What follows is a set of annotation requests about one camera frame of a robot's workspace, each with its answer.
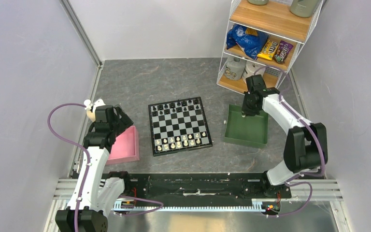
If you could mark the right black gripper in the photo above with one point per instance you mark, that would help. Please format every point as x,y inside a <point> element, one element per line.
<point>245,110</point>

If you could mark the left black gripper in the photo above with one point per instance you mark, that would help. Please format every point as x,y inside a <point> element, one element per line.
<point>124,122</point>

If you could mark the green plastic tray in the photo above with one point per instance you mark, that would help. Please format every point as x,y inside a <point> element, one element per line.
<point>249,131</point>

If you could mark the pink plastic tray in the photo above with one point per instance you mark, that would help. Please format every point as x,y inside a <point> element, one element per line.
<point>126,147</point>

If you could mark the black white chessboard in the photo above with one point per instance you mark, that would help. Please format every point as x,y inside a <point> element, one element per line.
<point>176,118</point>

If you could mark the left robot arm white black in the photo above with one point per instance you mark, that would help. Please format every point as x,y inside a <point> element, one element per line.
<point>89,206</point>

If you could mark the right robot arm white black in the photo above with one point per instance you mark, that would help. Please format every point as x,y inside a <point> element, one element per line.
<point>306,146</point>

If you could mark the white paper roll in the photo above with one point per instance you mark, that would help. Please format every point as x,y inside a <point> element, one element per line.
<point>251,68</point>

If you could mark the white jug with label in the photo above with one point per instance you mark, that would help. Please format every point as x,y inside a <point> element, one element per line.
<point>234,68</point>

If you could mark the yellow candy bag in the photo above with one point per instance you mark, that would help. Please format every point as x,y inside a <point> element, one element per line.
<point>269,50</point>

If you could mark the blue snack bag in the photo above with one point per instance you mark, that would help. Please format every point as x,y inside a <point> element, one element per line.
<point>250,41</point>

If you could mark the brown candy bag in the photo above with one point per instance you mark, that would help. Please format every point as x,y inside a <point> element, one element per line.
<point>282,52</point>

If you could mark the grey green bottle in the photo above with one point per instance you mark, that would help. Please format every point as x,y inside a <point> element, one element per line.
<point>303,8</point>

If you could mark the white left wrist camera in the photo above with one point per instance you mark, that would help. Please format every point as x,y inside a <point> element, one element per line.
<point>90,108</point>

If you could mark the white wire wooden shelf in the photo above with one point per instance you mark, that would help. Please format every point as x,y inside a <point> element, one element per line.
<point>274,18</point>

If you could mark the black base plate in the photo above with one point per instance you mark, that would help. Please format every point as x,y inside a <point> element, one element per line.
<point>200,189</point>

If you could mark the grey cable duct strip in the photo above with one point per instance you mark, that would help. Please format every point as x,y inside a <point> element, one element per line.
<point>256,206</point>

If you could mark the aluminium corner rail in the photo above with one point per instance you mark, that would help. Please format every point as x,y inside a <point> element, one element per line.
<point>66,4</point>

